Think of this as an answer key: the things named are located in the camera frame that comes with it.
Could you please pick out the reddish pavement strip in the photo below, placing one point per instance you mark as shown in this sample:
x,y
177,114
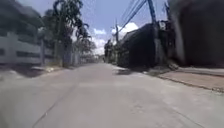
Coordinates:
x,y
196,80

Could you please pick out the grey concrete road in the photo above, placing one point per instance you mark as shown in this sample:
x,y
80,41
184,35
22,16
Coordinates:
x,y
106,96

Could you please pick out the tall trees by wall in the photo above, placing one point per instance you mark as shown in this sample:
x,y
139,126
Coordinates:
x,y
66,30

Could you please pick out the white slatted wall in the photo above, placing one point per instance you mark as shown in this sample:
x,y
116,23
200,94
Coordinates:
x,y
16,43

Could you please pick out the distant utility pole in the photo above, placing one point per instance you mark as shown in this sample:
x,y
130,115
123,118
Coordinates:
x,y
117,31

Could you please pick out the dark wall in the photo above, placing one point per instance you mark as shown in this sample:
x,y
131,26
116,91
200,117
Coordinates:
x,y
200,33

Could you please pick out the dark building with wall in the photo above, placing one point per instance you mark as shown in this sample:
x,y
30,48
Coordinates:
x,y
140,46

